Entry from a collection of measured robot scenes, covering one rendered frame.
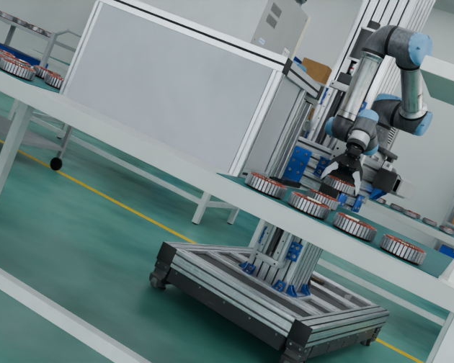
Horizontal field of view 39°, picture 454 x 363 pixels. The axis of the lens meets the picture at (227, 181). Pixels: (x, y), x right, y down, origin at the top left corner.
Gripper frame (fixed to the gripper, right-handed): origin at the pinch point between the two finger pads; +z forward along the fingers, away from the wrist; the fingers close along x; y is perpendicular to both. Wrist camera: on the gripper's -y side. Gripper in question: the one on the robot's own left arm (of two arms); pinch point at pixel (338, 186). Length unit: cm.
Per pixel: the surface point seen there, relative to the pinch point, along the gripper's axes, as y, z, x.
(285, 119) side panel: -31.2, 2.0, 24.4
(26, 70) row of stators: -36, 26, 103
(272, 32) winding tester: -46, -16, 38
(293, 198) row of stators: -56, 38, 10
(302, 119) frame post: -15.6, -10.3, 20.8
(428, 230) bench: 207, -107, -73
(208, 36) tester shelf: -52, -1, 53
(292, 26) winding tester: -38, -27, 35
